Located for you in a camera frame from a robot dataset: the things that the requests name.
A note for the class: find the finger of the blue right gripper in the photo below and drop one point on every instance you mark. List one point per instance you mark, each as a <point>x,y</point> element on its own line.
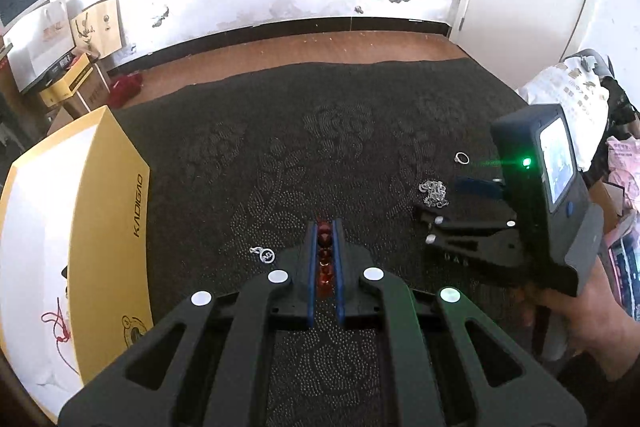
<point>490,189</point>

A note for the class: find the yellow-rimmed white box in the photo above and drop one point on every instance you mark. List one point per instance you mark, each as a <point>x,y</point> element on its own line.
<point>73,225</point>

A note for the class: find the red cloth on floor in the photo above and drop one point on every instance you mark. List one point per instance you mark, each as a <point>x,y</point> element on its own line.
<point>125,87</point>

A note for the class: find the brown cardboard box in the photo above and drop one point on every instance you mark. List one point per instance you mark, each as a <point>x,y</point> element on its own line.
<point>91,91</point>

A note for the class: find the right hand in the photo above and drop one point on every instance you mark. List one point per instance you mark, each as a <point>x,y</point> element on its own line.
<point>596,323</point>

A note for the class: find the dark patterned table cloth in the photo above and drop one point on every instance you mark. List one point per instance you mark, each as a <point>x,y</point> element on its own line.
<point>250,161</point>

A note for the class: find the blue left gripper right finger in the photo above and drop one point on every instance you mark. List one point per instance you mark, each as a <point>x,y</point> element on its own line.
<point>341,274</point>

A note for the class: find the small silver earring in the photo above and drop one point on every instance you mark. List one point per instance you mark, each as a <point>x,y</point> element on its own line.
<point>265,255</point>

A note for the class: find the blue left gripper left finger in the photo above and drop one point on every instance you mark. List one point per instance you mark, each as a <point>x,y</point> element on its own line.
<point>308,271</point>

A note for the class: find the brown paper bag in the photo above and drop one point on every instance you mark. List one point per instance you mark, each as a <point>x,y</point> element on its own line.
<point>96,30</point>

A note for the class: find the white paper bag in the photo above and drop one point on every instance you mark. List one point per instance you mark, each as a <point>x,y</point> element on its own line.
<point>38,41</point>

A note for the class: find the red cord silver pendant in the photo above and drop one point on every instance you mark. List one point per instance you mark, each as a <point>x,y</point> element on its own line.
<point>58,321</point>

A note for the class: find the yellow cardboard box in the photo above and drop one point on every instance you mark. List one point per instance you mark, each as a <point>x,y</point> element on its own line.
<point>70,83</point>

